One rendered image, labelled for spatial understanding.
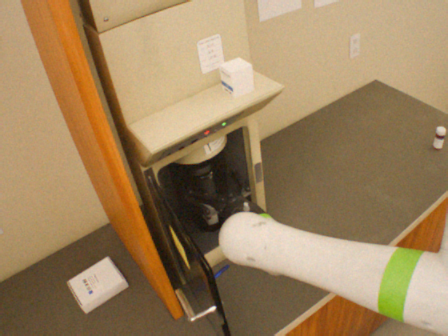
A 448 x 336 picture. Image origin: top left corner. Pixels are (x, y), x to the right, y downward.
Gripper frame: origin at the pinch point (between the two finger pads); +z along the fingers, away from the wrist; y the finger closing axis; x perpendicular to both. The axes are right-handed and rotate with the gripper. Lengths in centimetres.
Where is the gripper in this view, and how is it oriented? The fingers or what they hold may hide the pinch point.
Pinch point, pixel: (200, 175)
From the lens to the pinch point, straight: 113.9
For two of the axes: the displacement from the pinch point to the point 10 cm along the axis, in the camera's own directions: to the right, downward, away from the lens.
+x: 1.3, 7.6, 6.4
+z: -5.5, -4.8, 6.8
